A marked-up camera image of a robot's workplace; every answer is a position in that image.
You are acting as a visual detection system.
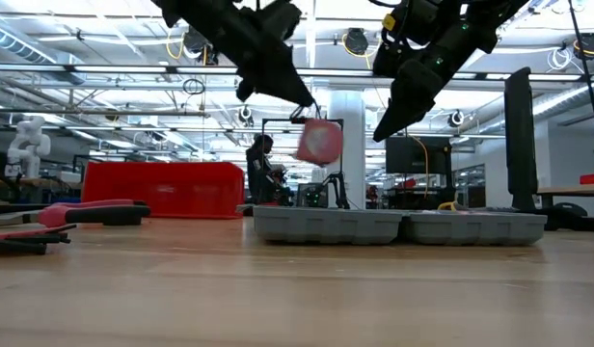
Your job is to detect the grey plastic tool case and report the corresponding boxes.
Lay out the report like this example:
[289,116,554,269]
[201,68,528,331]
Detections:
[252,205,549,247]

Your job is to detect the black work glove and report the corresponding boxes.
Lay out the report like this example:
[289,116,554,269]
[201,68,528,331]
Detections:
[537,201,594,232]

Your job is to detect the wooden background workbench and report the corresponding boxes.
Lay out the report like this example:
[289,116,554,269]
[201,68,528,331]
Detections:
[0,175,84,190]

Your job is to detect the long ceiling light bar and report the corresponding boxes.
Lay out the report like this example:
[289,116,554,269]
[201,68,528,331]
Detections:
[0,64,594,82]

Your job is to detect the black upright panel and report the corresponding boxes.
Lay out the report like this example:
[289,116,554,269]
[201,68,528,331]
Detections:
[503,67,539,211]

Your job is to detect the wooden side table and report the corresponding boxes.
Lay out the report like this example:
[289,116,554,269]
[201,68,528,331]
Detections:
[537,183,594,198]

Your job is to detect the yellow hanging cable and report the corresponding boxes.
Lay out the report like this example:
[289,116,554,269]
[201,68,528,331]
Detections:
[412,136,431,197]

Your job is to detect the black gantry frame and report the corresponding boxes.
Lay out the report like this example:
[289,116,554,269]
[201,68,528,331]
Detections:
[260,117,345,174]

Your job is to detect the black monitor screen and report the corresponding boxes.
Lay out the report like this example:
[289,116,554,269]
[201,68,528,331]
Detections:
[385,135,453,175]

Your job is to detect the person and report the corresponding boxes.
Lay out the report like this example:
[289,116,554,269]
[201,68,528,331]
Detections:
[245,134,289,206]

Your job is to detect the red black bit holder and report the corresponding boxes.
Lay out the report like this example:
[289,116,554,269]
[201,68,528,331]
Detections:
[0,224,78,255]

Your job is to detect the white round column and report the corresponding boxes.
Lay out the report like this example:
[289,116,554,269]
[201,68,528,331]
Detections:
[327,90,366,209]

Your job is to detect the red plastic box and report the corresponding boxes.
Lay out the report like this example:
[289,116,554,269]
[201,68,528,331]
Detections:
[80,161,245,220]

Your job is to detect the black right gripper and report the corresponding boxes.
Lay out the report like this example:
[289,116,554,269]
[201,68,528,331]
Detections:
[372,18,499,144]

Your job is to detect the red handled pliers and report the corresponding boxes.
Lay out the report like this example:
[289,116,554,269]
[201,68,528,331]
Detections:
[0,199,152,229]

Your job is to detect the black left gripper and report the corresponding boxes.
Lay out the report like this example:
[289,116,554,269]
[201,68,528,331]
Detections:
[180,0,316,108]

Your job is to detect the thin black stand pole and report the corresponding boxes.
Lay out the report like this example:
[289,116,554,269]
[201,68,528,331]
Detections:
[568,0,594,151]

